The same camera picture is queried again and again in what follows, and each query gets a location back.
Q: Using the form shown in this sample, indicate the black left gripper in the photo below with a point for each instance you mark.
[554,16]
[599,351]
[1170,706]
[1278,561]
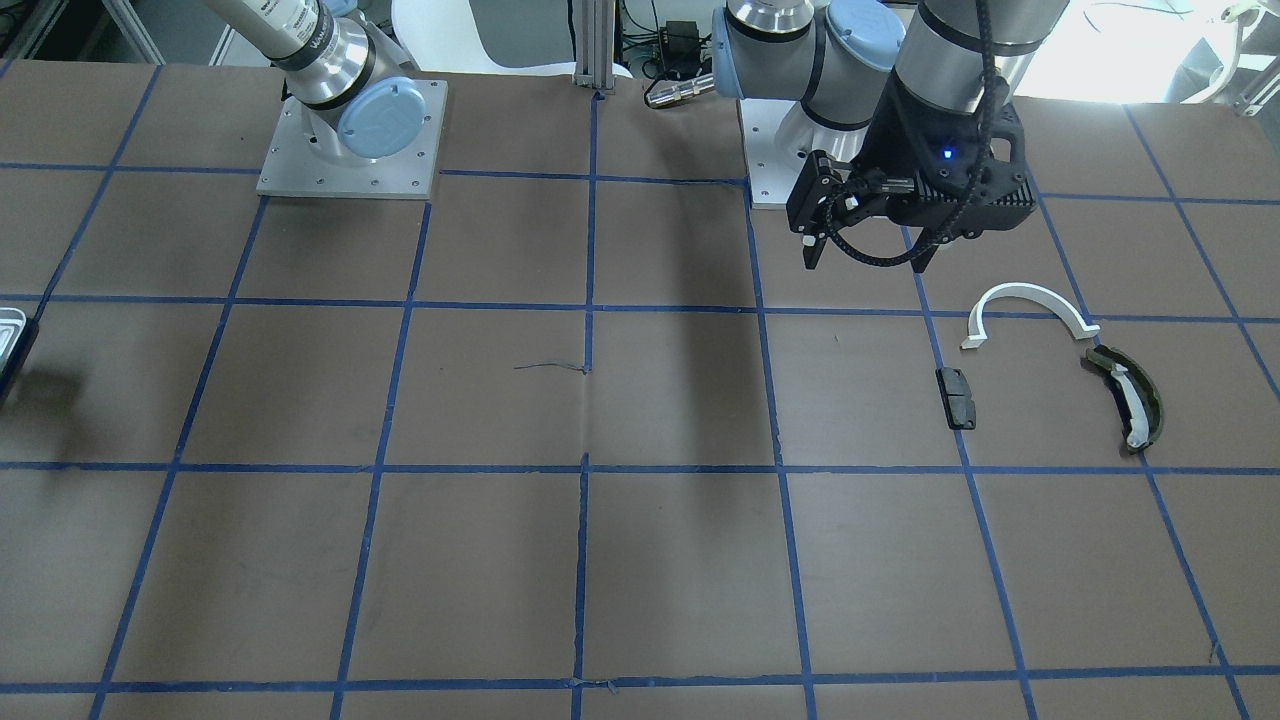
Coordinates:
[897,130]

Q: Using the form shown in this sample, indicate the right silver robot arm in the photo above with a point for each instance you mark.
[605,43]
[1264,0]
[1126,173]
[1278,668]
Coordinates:
[340,66]

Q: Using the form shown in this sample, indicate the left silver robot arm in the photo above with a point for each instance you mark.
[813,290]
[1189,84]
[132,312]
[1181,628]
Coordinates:
[835,59]

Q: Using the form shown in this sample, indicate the dark grey brake pad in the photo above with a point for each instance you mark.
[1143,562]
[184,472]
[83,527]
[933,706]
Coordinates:
[957,398]

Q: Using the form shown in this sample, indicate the white curved plastic clip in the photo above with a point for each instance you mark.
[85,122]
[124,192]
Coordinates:
[1068,314]

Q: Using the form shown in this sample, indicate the green curved brake shoe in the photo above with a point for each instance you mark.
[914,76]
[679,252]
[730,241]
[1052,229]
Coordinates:
[1141,407]

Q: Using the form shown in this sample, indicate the white chair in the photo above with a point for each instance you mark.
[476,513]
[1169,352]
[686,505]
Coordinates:
[445,36]

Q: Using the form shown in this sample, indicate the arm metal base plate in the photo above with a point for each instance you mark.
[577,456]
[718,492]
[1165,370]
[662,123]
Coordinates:
[777,135]
[383,145]

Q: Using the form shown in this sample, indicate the aluminium frame post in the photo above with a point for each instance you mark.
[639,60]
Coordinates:
[593,35]

